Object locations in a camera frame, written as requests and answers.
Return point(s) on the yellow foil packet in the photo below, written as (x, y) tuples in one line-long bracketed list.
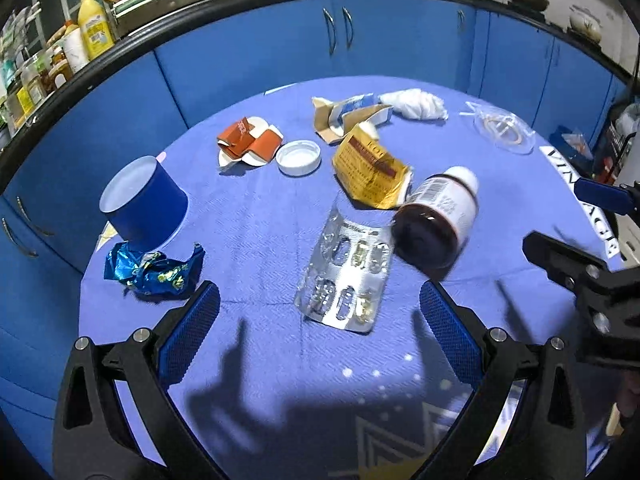
[(365, 170)]

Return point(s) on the clear plastic bag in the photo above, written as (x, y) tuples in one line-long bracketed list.
[(500, 127)]

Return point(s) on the blue paper cup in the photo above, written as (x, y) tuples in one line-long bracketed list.
[(150, 205)]

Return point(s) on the crumpled white tissue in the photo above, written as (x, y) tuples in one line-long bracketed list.
[(412, 102)]

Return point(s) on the blue patterned tablecloth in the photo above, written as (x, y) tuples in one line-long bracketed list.
[(260, 210)]

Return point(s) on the large yellow plastic bottle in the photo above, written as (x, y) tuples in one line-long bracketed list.
[(95, 27)]

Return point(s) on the brown medicine bottle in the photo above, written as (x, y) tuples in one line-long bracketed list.
[(440, 210)]

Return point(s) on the white plastic lid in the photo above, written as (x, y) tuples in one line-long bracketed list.
[(298, 157)]

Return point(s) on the yellow label jar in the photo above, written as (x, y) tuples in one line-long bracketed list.
[(32, 90)]

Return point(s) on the crushed orange and white box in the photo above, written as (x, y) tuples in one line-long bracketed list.
[(245, 135)]

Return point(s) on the torn blue and white carton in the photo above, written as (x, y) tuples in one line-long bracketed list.
[(350, 110)]

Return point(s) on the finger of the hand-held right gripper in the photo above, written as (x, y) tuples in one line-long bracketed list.
[(555, 255), (600, 195)]

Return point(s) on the white ceramic teapot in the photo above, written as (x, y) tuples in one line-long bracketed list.
[(585, 22)]

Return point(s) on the white plastic bottle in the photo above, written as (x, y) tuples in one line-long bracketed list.
[(75, 50)]

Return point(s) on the brown condiment jar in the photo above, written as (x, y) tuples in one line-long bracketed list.
[(60, 75)]

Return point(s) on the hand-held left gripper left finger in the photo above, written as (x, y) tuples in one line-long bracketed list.
[(192, 325)]

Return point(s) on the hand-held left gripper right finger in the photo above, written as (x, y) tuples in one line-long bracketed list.
[(450, 332)]

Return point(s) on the blue kitchen base cabinet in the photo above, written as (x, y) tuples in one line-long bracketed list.
[(250, 60)]

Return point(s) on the silver blister pack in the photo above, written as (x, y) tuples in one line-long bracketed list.
[(340, 280)]

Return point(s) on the blue foil wrapper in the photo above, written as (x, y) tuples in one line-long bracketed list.
[(150, 272)]

